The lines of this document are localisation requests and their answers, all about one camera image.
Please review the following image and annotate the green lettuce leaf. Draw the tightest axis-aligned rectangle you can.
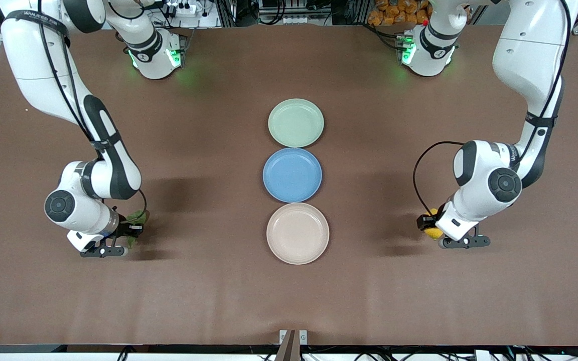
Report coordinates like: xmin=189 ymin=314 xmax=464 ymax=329
xmin=120 ymin=210 xmax=151 ymax=247

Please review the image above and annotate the yellow lemon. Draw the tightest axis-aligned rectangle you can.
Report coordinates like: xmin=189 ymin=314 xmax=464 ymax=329
xmin=424 ymin=208 xmax=445 ymax=241

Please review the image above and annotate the beige round plate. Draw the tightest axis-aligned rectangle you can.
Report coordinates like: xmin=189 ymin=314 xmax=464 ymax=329
xmin=266 ymin=202 xmax=330 ymax=265

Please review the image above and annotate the blue round plate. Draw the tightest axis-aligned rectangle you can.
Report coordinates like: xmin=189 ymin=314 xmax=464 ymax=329
xmin=263 ymin=147 xmax=323 ymax=204

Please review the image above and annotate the pale green round plate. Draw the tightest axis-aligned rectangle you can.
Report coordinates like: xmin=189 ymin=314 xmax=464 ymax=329
xmin=268 ymin=98 xmax=325 ymax=148

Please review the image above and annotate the bag of orange items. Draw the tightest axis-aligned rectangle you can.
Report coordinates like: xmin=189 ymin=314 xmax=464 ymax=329
xmin=368 ymin=0 xmax=431 ymax=27

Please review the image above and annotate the white power strip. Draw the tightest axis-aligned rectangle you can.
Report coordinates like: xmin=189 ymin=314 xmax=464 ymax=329
xmin=165 ymin=2 xmax=200 ymax=17

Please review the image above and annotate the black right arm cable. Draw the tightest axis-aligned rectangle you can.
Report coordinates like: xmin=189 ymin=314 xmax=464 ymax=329
xmin=37 ymin=0 xmax=149 ymax=226

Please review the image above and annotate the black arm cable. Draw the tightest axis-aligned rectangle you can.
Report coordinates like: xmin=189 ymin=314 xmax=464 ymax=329
xmin=37 ymin=0 xmax=149 ymax=226
xmin=412 ymin=0 xmax=572 ymax=217

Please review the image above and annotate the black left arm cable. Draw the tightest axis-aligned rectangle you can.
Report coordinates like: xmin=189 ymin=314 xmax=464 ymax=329
xmin=412 ymin=0 xmax=572 ymax=217

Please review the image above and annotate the metal table edge bracket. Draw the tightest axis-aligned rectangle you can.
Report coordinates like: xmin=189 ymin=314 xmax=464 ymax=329
xmin=275 ymin=329 xmax=309 ymax=361

